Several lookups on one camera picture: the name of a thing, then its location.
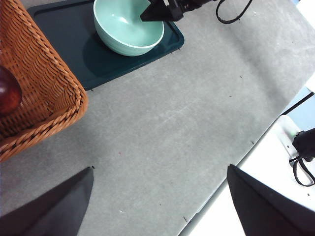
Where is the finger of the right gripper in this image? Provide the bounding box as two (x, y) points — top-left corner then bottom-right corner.
(139, 0), (184, 23)

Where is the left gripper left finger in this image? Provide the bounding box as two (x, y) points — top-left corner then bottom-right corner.
(0, 166), (95, 236)

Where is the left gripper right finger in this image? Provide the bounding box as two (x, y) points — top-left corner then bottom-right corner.
(226, 164), (315, 236)

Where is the teal ribbed bowl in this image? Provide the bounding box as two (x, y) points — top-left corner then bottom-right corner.
(93, 0), (165, 57)

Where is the dark red plum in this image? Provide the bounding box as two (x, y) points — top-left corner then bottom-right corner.
(0, 65), (23, 118)

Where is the black rounded fitting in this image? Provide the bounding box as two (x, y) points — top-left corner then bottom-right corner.
(292, 127), (315, 162)

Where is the white device with green light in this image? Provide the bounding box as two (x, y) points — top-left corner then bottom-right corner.
(277, 115), (302, 158)

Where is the black rectangular tray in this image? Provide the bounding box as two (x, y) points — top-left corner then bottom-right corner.
(26, 0), (185, 91)

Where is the brown wicker basket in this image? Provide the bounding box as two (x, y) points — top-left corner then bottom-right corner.
(0, 0), (89, 162)

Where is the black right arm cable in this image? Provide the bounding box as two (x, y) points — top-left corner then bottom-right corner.
(216, 0), (254, 25)

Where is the black looped cable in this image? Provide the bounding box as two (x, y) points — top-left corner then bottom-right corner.
(288, 157), (315, 187)

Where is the thin black cable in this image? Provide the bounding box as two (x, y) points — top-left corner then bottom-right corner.
(280, 91), (315, 116)

